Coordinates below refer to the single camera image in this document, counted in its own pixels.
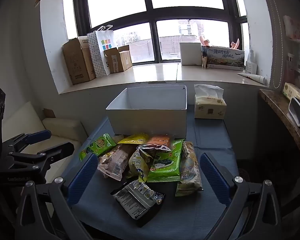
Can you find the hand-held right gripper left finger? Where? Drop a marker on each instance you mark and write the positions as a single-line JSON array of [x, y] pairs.
[[82, 177]]

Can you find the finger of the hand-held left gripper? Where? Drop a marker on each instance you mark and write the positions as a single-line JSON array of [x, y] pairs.
[[62, 148], [39, 135]]

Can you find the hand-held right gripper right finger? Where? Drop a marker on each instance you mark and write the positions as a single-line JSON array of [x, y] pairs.
[[215, 177]]

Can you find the long illustrated biscuit packet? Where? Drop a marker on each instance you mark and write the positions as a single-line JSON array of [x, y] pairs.
[[190, 170]]

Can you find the pink brown snack packet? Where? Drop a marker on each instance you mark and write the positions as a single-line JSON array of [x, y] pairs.
[[113, 161]]

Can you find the green seaweed snack packet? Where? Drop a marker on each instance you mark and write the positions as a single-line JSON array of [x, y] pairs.
[[168, 166]]

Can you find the yellow cartoon snack packet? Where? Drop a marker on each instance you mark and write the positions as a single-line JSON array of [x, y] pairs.
[[137, 165]]

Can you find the white storage box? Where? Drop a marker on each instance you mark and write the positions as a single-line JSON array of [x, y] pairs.
[[150, 122]]

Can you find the white sofa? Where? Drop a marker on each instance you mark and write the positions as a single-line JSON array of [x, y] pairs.
[[59, 130]]

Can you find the cardboard scrap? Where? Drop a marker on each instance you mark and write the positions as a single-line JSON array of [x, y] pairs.
[[49, 113]]

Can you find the green yellow snack packet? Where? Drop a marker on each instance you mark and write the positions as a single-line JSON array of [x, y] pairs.
[[98, 145]]

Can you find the grey black snack packet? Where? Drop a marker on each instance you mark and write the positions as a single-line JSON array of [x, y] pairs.
[[137, 200]]

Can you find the orange snack packet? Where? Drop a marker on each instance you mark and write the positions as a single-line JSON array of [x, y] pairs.
[[161, 139]]

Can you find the soft tissue pack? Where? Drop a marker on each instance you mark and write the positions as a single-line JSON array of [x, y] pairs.
[[210, 107]]

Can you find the tall cardboard box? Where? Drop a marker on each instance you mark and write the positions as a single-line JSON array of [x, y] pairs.
[[77, 62]]

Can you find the brown stone counter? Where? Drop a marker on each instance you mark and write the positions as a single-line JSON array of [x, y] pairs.
[[277, 105]]

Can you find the polka dot paper bag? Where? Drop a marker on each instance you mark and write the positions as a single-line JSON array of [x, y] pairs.
[[99, 52]]

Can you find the open cardboard box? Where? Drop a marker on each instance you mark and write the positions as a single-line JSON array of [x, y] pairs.
[[117, 60]]

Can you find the white black device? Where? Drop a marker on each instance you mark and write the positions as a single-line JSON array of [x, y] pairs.
[[298, 112]]

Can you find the white tube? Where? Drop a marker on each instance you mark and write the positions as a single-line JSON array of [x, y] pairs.
[[253, 78]]

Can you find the green white carton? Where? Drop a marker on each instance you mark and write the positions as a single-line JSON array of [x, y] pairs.
[[293, 91]]

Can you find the white bottle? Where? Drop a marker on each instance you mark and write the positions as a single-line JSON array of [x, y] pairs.
[[251, 65]]

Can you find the landscape printed box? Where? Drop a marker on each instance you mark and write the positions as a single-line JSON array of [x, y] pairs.
[[225, 58]]

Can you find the plain white box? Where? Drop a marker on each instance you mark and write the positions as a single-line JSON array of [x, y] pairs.
[[190, 53]]

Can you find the pink plastic clip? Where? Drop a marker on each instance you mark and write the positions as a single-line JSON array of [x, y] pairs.
[[236, 44], [205, 41]]

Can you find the black framed window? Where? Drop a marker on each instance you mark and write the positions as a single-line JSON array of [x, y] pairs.
[[151, 30]]

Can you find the grey stitched panel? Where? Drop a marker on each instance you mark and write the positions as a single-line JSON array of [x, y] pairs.
[[271, 30]]

